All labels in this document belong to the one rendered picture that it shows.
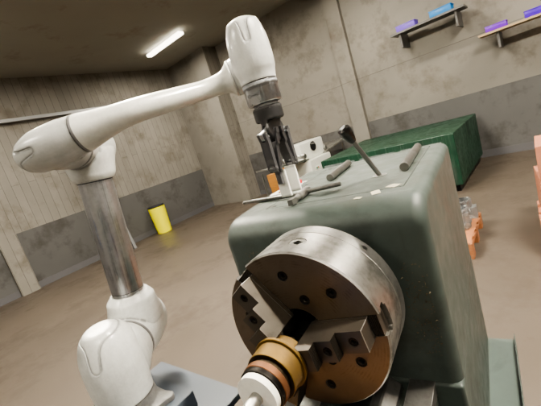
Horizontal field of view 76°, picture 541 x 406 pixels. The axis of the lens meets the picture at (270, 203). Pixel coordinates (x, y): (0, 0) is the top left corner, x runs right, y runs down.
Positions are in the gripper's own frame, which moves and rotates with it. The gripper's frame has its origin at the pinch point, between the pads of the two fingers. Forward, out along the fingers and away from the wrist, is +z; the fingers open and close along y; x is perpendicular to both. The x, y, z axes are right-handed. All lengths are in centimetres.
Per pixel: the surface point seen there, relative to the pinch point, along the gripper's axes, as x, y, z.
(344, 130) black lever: 18.2, 0.8, -8.9
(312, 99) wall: -259, -647, -59
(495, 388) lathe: 35, -20, 76
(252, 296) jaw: 6.9, 35.7, 12.7
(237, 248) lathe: -10.0, 16.1, 11.0
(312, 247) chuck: 17.4, 28.6, 7.4
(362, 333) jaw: 25.2, 35.4, 19.1
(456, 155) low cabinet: 6, -417, 80
